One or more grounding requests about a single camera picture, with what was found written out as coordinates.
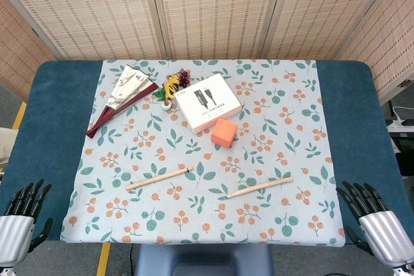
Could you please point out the beige fabric object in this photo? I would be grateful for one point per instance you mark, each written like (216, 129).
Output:
(6, 145)

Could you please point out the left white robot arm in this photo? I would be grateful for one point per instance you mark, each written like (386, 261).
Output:
(4, 271)

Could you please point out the floral patterned tablecloth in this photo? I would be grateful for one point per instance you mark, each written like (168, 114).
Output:
(207, 159)

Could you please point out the folding paper fan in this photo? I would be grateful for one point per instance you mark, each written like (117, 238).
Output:
(124, 96)

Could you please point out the white power strip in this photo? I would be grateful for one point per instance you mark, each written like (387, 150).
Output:
(401, 124)

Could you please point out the dark red grape bunch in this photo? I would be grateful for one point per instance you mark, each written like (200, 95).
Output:
(184, 79)

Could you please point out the woven folding screen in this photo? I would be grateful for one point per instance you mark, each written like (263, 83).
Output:
(207, 14)

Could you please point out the plain wooden drumstick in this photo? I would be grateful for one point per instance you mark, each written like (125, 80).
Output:
(260, 187)

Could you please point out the orange cube box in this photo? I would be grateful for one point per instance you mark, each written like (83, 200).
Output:
(224, 133)

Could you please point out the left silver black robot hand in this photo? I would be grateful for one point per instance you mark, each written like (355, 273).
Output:
(14, 230)

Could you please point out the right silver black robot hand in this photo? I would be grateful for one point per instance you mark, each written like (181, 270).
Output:
(380, 234)

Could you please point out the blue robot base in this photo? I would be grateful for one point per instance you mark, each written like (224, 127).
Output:
(203, 260)

